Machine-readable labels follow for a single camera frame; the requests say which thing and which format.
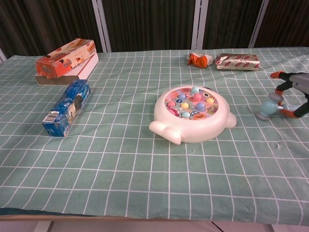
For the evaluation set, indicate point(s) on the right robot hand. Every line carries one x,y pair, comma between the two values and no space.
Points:
299,82

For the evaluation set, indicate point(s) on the light blue toy hammer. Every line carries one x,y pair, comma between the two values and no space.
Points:
268,107

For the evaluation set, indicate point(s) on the white whack-a-mole toy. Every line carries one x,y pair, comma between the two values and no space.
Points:
193,131

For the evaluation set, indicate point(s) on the gold red-print snack pack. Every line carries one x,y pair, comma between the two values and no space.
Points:
237,62

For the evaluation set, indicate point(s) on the orange crumpled snack wrapper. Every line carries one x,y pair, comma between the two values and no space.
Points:
200,60

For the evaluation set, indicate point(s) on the green checked tablecloth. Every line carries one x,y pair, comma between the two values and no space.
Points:
120,157

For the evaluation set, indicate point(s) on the blue cookie box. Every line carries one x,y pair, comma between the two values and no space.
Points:
66,108

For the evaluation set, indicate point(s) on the white flat box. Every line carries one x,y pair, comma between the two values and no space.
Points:
60,81

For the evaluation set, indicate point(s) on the orange cracker box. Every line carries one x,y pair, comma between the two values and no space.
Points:
60,61

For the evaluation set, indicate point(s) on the white frame post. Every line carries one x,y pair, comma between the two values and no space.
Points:
258,24
102,26
200,24
2,56

